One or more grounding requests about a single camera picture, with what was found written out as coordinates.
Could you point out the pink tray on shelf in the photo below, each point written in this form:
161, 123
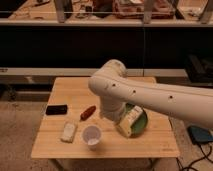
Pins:
135, 9

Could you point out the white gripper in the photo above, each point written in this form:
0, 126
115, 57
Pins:
111, 109

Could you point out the brown sausage toy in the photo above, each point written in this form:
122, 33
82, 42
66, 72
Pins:
87, 113

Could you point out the long workbench shelf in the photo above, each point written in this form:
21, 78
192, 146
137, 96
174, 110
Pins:
93, 13

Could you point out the green round bowl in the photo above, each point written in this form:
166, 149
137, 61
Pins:
140, 124

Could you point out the white bottle in bowl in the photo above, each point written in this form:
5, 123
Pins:
128, 120

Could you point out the white rectangular sponge block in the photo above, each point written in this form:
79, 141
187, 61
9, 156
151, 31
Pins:
68, 132

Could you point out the white paper cup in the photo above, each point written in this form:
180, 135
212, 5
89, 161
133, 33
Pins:
91, 136

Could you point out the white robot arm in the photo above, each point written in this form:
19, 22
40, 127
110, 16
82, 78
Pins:
114, 90

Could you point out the wooden table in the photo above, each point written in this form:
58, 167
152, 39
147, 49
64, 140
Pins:
156, 142

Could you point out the blue power box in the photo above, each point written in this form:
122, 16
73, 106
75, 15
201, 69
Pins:
199, 135

